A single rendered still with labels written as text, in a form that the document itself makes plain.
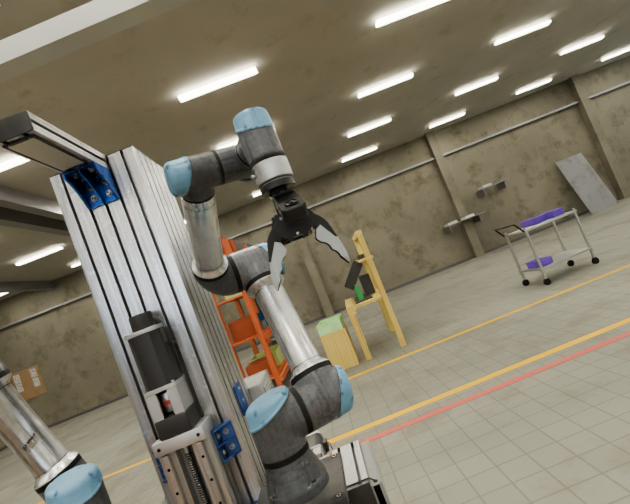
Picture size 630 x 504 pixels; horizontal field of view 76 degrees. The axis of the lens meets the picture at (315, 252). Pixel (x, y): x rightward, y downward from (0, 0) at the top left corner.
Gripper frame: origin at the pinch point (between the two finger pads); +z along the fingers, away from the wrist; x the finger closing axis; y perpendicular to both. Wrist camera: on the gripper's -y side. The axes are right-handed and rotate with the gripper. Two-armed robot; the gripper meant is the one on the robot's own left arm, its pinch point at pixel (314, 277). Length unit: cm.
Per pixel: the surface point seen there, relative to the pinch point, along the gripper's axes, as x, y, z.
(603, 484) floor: -110, 119, 149
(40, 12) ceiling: 113, 297, -317
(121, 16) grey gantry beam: 29, 128, -161
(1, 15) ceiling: 142, 289, -317
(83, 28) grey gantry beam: 49, 129, -161
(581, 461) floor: -116, 140, 149
